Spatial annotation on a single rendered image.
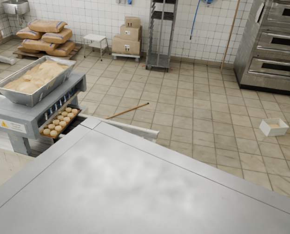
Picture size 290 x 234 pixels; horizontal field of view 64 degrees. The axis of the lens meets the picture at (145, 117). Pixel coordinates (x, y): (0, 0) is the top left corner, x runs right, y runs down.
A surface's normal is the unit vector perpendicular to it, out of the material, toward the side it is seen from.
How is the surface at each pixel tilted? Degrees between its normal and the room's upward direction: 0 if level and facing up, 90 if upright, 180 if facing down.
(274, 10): 91
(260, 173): 0
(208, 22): 90
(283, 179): 0
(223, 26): 90
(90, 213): 0
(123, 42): 86
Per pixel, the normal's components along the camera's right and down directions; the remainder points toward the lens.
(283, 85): -0.16, 0.58
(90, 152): 0.07, -0.80
